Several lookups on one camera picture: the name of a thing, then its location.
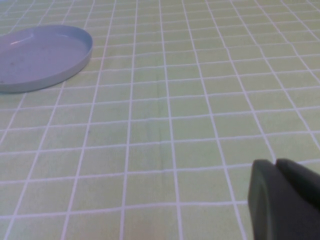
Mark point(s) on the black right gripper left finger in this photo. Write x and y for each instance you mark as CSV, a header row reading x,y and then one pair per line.
x,y
272,205

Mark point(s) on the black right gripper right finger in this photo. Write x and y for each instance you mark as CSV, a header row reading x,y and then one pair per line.
x,y
302,180

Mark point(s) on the blue-grey round plate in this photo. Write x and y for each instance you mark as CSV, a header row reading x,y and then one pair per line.
x,y
42,57

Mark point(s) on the green checked tablecloth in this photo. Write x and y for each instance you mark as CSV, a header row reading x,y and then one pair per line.
x,y
160,112

